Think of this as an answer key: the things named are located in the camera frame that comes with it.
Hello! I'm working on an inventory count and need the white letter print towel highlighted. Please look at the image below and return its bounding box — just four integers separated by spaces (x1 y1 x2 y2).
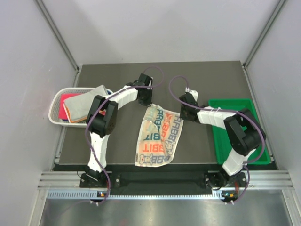
135 104 183 168

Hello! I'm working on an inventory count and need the orange white patterned towel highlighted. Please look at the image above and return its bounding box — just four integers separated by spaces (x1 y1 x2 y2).
63 104 106 123

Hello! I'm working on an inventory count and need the white waffle towel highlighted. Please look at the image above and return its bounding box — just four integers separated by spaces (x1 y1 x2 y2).
63 85 108 120

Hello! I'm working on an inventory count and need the pink microfiber towel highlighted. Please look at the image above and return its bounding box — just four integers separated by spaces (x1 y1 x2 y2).
58 93 79 121

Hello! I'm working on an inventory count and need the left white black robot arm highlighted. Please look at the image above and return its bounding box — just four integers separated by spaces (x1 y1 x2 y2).
85 73 153 187

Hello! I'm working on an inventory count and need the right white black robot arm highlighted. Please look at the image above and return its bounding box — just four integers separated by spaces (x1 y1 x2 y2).
179 92 266 186

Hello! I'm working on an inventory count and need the green plastic tray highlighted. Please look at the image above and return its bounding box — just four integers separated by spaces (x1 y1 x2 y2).
208 98 271 165

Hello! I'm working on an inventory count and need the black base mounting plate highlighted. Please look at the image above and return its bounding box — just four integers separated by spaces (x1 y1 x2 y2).
80 171 247 190

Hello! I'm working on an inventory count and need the white perforated basket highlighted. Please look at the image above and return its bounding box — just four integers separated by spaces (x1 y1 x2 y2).
48 87 113 128

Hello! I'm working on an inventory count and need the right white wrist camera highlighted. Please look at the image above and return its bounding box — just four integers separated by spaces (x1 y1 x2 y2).
185 87 198 101

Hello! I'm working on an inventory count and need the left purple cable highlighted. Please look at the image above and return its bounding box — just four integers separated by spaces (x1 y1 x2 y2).
85 66 164 205

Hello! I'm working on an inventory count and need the purple cable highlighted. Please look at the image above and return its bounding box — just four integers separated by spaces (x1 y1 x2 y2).
169 75 266 205
85 66 164 205

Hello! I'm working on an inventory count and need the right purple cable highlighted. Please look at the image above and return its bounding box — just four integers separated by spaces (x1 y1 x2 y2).
169 75 266 205

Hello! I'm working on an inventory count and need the white slotted cable duct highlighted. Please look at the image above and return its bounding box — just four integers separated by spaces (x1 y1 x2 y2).
47 190 234 200

